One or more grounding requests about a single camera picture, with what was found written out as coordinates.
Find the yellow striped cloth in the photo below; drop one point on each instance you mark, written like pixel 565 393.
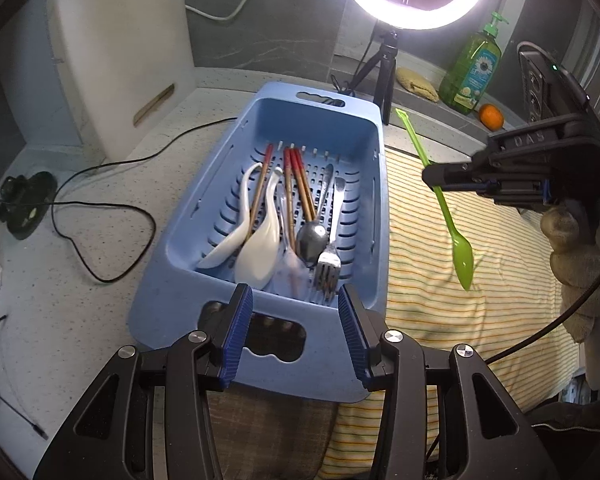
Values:
pixel 430 320

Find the orange fruit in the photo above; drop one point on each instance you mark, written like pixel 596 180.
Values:
pixel 491 116

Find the grey checked cloth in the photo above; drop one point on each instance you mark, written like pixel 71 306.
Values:
pixel 260 425

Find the metal spoon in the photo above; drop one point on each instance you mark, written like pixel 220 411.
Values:
pixel 311 242

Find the yellow sponge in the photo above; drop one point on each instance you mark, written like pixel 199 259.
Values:
pixel 417 85

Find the green dish soap bottle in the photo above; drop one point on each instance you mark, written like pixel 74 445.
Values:
pixel 472 72

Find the white cutting board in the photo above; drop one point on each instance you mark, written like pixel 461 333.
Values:
pixel 125 60

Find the clear plastic spoon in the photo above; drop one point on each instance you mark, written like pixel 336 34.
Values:
pixel 291 265

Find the white ceramic spoon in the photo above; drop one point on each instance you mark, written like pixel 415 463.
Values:
pixel 257 260
pixel 230 245

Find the blue plastic basket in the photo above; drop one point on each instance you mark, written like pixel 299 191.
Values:
pixel 300 375

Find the red-tipped wooden chopstick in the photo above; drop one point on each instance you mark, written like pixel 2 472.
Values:
pixel 298 185
pixel 288 195
pixel 262 180
pixel 305 187

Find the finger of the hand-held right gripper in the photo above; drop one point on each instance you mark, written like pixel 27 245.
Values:
pixel 480 189
pixel 445 175

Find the metal fork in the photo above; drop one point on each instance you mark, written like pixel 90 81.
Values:
pixel 328 270

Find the green plastic spoon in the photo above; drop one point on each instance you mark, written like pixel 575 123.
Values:
pixel 462 255

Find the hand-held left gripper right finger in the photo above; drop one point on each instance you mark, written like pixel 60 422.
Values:
pixel 355 345

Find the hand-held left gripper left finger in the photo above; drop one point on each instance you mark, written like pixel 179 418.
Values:
pixel 235 340

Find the person's right hand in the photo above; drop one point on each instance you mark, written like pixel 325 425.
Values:
pixel 590 280

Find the black round stand base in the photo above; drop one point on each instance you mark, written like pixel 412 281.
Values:
pixel 27 202

